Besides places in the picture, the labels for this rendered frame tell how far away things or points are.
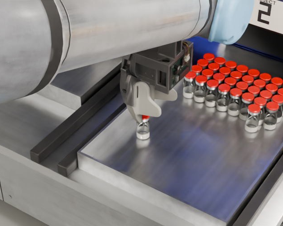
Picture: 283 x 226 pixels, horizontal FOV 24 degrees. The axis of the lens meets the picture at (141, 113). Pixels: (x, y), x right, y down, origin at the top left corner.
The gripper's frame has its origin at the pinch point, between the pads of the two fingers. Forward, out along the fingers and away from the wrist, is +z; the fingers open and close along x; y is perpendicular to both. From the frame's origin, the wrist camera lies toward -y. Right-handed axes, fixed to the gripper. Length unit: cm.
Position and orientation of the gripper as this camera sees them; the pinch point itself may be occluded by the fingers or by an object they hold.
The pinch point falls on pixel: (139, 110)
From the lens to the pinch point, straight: 106.0
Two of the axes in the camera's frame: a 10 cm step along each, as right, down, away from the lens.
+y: 8.4, 3.5, -4.2
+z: 0.0, 7.7, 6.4
